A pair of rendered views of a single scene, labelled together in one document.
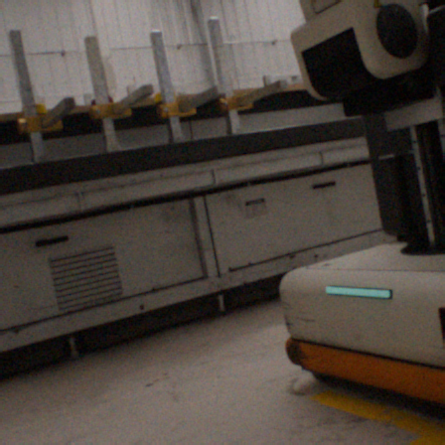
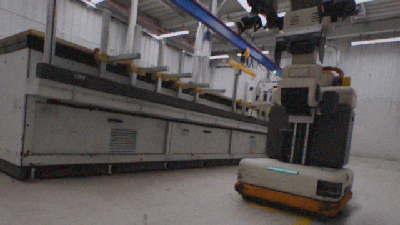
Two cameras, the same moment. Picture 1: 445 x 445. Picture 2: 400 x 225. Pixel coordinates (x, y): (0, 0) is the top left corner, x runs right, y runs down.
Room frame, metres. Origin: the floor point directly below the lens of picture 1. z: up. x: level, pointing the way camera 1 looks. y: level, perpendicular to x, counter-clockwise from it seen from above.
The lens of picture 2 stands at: (0.02, 0.83, 0.42)
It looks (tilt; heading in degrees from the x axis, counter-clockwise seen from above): 3 degrees down; 334
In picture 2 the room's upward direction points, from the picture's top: 6 degrees clockwise
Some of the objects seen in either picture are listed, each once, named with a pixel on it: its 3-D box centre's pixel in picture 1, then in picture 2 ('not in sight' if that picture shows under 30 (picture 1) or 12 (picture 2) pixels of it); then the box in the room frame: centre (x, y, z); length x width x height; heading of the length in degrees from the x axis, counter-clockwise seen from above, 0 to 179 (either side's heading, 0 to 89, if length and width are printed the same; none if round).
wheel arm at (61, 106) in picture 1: (52, 118); (146, 70); (1.92, 0.47, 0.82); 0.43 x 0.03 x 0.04; 29
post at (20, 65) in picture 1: (28, 102); (134, 59); (1.98, 0.55, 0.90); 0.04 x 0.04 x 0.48; 29
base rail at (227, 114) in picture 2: (443, 112); (249, 119); (2.93, -1.15, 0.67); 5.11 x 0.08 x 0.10; 119
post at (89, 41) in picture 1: (102, 103); (159, 72); (2.10, 0.33, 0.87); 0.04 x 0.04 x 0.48; 29
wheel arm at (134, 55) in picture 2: not in sight; (117, 59); (1.80, 0.69, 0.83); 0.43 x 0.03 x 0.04; 29
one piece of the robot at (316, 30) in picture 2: not in sight; (300, 44); (1.20, -0.26, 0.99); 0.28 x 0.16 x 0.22; 29
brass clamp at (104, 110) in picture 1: (110, 111); (160, 75); (2.11, 0.31, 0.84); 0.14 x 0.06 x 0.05; 119
